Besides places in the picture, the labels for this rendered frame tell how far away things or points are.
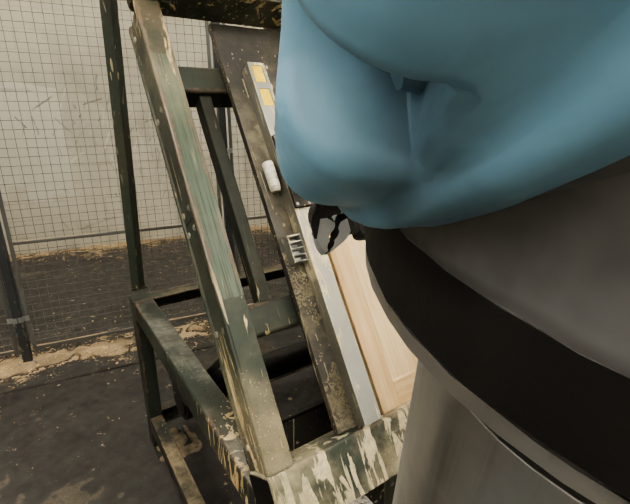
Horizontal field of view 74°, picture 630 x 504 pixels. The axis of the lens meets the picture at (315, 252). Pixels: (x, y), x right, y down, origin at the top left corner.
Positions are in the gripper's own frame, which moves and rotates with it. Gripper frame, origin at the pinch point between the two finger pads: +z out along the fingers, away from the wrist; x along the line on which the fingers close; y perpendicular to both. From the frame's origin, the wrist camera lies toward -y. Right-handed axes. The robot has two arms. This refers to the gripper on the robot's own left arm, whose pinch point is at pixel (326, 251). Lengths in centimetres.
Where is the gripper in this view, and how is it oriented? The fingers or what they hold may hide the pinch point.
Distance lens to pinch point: 67.9
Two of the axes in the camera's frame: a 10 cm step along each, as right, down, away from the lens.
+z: -2.0, 7.1, 6.8
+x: -9.1, 1.2, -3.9
